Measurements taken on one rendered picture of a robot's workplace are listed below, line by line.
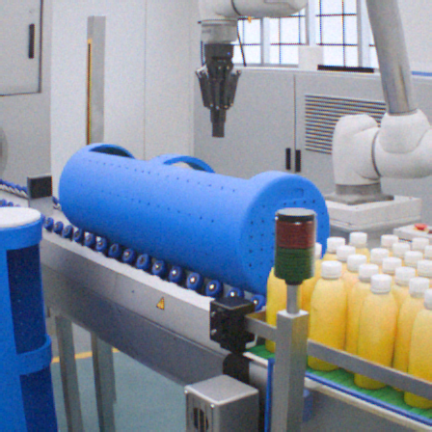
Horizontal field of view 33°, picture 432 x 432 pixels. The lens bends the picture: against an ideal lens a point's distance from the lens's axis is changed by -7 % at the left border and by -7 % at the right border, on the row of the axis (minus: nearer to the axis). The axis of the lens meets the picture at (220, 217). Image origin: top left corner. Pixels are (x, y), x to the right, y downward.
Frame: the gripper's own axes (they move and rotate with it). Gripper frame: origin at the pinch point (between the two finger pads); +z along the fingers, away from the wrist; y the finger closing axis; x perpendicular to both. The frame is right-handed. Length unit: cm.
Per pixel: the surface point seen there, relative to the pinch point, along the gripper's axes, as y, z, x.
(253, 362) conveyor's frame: 22, 44, 40
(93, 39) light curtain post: -29, -27, -120
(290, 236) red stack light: 38, 11, 67
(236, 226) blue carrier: 13.2, 19.7, 23.7
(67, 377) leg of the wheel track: 8, 93, -76
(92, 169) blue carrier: 11.3, 15.2, -44.1
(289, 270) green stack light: 38, 16, 67
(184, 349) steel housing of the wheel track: 12, 55, 2
